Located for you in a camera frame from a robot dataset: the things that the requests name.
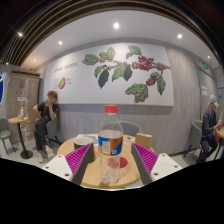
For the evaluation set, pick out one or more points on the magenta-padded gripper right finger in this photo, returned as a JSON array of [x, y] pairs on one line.
[[146, 158]]

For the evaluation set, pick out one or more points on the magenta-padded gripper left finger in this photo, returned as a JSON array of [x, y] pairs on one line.
[[79, 159]]

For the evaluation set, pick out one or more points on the clear red-capped drink bottle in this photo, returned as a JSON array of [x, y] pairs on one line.
[[110, 133]]

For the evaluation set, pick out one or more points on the small cardboard box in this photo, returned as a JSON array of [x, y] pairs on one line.
[[143, 139]]

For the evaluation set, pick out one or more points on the flat round red coaster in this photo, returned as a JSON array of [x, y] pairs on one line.
[[123, 162]]

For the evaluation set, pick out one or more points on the person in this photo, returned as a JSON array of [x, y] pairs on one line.
[[208, 123], [45, 113]]

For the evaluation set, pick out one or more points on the small clear bottle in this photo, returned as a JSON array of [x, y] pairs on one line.
[[22, 114]]

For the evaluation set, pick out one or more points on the small round wooden side table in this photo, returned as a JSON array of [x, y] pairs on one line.
[[16, 120]]

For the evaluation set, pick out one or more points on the green exit sign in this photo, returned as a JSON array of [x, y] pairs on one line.
[[205, 65]]

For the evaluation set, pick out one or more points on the round recessed ceiling lights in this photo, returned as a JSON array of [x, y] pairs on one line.
[[116, 25]]

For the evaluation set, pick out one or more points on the coffee plant wall mural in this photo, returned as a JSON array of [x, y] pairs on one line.
[[83, 86]]

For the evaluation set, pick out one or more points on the small white wall sign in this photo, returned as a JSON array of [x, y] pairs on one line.
[[204, 90]]

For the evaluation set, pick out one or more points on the blue round wall sign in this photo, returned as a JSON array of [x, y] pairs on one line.
[[1, 90]]

